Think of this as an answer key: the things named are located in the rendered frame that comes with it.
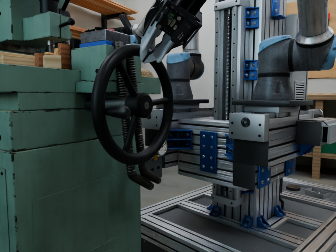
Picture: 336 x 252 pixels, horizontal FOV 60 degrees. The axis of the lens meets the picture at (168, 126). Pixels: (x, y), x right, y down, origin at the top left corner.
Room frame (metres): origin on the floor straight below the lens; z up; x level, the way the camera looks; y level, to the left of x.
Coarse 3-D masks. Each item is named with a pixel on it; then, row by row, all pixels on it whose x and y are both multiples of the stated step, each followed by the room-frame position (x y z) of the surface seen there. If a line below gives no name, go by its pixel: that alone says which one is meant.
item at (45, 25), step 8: (32, 16) 0.89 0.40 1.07; (40, 16) 0.86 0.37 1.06; (48, 16) 0.84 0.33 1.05; (56, 16) 0.86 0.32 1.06; (64, 16) 0.88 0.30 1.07; (24, 24) 0.91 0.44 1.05; (32, 24) 0.89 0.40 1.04; (40, 24) 0.87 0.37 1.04; (48, 24) 0.84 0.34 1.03; (56, 24) 0.86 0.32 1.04; (24, 32) 0.91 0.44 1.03; (32, 32) 0.89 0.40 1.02; (40, 32) 0.87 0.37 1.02; (48, 32) 0.84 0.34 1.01; (56, 32) 0.86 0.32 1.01; (64, 32) 0.88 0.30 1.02; (24, 40) 0.91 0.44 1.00; (32, 40) 0.90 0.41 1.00; (40, 40) 0.90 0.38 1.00; (48, 40) 0.89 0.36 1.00; (56, 40) 0.90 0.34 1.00; (64, 40) 0.90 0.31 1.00
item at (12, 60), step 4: (0, 56) 0.78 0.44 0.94; (4, 56) 0.77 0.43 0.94; (8, 56) 0.78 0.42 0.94; (12, 56) 0.79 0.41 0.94; (16, 56) 0.80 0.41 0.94; (20, 56) 0.81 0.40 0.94; (0, 60) 0.78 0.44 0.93; (4, 60) 0.77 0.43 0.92; (8, 60) 0.78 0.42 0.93; (12, 60) 0.79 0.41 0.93; (16, 60) 0.80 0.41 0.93; (20, 60) 0.81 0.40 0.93; (24, 60) 0.82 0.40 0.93; (28, 60) 0.83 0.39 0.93; (32, 60) 0.84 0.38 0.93; (16, 64) 0.80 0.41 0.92; (20, 64) 0.81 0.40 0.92; (24, 64) 0.82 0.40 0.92; (28, 64) 0.83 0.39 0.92; (32, 64) 0.84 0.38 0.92
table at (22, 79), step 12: (0, 72) 0.61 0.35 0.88; (12, 72) 0.63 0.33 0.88; (24, 72) 0.65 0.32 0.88; (36, 72) 0.68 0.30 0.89; (48, 72) 0.70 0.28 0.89; (60, 72) 0.73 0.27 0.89; (72, 72) 0.76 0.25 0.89; (0, 84) 0.61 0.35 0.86; (12, 84) 0.63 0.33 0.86; (24, 84) 0.65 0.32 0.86; (36, 84) 0.68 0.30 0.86; (48, 84) 0.70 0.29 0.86; (60, 84) 0.73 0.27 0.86; (72, 84) 0.76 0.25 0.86; (84, 84) 0.75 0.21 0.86; (108, 84) 0.74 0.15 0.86; (144, 84) 0.86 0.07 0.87; (156, 84) 1.07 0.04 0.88
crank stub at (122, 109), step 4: (108, 108) 0.60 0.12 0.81; (112, 108) 0.59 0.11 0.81; (116, 108) 0.58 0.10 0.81; (120, 108) 0.57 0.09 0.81; (124, 108) 0.57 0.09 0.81; (128, 108) 0.58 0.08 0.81; (108, 112) 0.59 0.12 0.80; (112, 112) 0.58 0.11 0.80; (116, 112) 0.58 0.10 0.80; (120, 112) 0.57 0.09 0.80; (124, 112) 0.57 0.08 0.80; (128, 112) 0.57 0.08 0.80; (112, 116) 0.59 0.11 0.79; (116, 116) 0.58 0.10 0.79; (120, 116) 0.57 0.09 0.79; (124, 116) 0.57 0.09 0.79; (128, 116) 0.58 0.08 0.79
